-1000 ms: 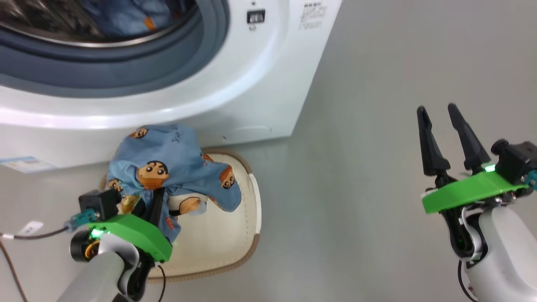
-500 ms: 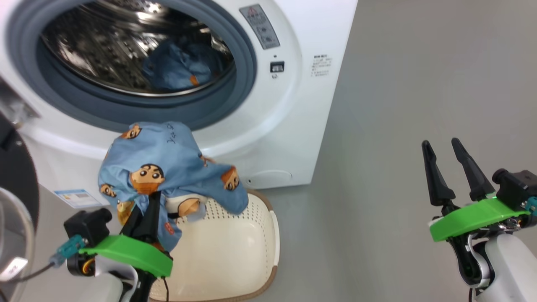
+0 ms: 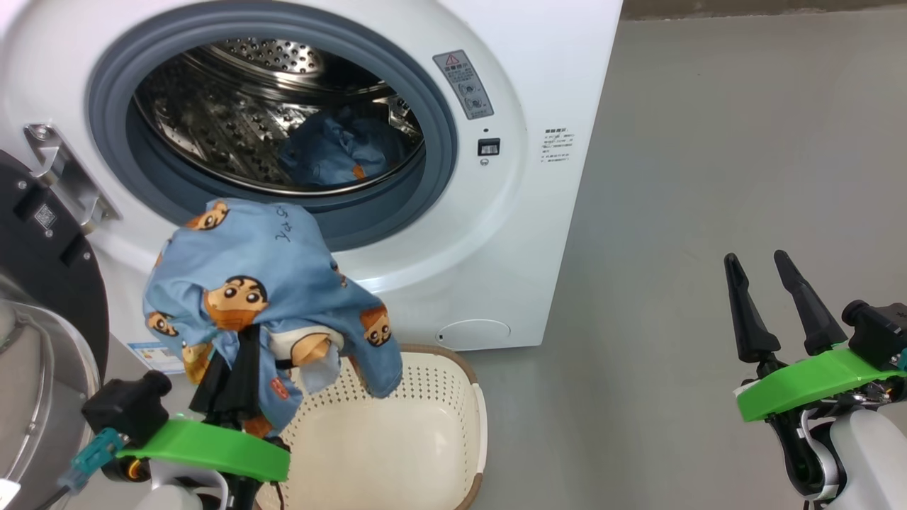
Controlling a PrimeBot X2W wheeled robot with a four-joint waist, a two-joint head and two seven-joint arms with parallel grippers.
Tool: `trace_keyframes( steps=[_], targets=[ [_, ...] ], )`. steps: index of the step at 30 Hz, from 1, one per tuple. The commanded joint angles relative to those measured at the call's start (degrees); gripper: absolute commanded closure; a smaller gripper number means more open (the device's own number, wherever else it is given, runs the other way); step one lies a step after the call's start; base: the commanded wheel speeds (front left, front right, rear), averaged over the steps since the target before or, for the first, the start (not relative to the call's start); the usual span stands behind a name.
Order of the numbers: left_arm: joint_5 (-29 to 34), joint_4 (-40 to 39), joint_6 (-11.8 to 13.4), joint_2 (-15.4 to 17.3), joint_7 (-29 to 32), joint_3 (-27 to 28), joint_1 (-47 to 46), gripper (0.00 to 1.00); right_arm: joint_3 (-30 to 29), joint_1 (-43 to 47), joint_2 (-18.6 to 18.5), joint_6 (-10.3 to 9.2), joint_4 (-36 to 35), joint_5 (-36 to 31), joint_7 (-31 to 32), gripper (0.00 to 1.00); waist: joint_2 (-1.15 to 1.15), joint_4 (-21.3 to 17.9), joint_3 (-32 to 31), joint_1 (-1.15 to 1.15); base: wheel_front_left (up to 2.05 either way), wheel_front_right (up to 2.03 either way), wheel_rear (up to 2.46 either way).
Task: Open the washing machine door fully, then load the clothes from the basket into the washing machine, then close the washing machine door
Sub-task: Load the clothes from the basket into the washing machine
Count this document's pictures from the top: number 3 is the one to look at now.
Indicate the black printed text label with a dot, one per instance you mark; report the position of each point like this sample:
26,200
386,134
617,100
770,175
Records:
558,145

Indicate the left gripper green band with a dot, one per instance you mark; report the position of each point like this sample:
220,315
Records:
212,446

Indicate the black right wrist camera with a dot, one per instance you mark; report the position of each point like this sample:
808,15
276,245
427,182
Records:
875,329

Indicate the round white filter cover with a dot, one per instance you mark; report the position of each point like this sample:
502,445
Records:
473,334

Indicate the grey rubber door gasket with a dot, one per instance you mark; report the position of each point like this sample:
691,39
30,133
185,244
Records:
113,99

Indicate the blue cartoon print garment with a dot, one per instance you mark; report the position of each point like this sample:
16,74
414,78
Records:
283,262
333,152

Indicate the black door latch socket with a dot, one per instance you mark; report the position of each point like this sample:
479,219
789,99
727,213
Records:
489,146

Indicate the stainless steel washing machine drum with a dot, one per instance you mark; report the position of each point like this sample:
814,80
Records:
212,120

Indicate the small QR code sticker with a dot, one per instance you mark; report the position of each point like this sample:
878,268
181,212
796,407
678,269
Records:
45,216

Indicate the black round glass washer door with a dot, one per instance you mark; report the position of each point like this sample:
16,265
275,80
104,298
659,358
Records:
42,283

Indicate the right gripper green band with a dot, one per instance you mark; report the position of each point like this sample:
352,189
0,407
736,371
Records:
808,379

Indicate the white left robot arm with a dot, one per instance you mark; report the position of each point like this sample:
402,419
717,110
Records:
177,492

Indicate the metal door hinge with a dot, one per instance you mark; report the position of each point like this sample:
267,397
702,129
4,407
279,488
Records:
64,170

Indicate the cream plastic laundry basket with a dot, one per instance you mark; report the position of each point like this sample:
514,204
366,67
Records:
397,439

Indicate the grey warning sticker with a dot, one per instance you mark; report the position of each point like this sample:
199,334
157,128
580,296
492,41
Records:
464,85

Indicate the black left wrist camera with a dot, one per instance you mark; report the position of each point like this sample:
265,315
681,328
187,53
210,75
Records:
127,407

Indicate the white front-load washing machine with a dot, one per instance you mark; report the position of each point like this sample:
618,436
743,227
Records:
538,71

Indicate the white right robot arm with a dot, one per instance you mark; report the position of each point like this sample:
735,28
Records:
864,460

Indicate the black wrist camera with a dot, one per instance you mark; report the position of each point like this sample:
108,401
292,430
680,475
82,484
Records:
127,407
875,329

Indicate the blue energy label sticker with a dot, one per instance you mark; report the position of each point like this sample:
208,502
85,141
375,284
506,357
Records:
152,358

